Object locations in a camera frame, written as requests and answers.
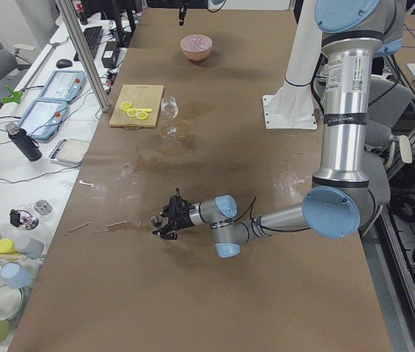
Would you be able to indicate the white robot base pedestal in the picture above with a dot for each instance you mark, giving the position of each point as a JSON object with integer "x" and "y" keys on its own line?
{"x": 292, "y": 107}

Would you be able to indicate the black computer mouse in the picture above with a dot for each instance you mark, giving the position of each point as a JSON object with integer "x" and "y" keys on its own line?
{"x": 64, "y": 63}

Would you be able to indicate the pink bowl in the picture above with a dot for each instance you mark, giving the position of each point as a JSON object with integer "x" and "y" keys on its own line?
{"x": 196, "y": 56}

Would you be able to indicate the bamboo cutting board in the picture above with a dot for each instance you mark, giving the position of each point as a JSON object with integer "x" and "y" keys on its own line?
{"x": 141, "y": 96}

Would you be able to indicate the steel jigger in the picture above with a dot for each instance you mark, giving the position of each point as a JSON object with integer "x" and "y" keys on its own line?
{"x": 157, "y": 221}

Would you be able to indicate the lemon slice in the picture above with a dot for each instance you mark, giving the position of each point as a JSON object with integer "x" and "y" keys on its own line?
{"x": 132, "y": 112}
{"x": 125, "y": 105}
{"x": 142, "y": 115}

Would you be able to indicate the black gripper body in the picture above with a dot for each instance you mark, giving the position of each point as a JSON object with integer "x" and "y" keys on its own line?
{"x": 182, "y": 219}

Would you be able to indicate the aluminium frame post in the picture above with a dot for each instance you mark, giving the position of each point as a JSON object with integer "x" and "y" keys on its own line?
{"x": 77, "y": 37}

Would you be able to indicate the clear wine glass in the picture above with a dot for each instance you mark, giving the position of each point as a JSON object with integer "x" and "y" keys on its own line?
{"x": 169, "y": 110}

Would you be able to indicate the teach pendant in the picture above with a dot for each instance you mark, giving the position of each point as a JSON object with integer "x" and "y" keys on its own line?
{"x": 63, "y": 85}
{"x": 43, "y": 118}

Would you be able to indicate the black keyboard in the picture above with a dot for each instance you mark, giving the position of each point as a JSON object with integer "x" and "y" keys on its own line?
{"x": 93, "y": 36}

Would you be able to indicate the lemon slice near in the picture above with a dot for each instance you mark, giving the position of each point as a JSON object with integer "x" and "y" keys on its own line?
{"x": 125, "y": 105}

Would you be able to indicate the teach pendant near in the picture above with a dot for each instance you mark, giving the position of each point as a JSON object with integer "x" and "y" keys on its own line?
{"x": 43, "y": 118}

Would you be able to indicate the teach pendant far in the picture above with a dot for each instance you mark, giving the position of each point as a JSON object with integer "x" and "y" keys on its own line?
{"x": 63, "y": 85}

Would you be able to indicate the black water bottle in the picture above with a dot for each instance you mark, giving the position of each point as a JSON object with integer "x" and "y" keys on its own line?
{"x": 23, "y": 142}

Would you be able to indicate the yellow plastic knife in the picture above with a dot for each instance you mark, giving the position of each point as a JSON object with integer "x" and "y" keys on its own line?
{"x": 144, "y": 109}

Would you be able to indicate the lemon slice middle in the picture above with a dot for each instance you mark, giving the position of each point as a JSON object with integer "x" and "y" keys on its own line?
{"x": 132, "y": 112}

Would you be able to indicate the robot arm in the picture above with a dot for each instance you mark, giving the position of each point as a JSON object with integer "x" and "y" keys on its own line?
{"x": 349, "y": 34}

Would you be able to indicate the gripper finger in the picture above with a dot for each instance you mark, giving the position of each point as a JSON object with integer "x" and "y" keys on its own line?
{"x": 167, "y": 212}
{"x": 182, "y": 14}
{"x": 164, "y": 232}

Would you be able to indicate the lemon slice far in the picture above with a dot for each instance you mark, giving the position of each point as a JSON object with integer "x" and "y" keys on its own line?
{"x": 142, "y": 115}

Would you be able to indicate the clear ice cubes pile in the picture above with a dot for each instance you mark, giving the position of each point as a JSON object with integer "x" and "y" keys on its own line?
{"x": 196, "y": 43}

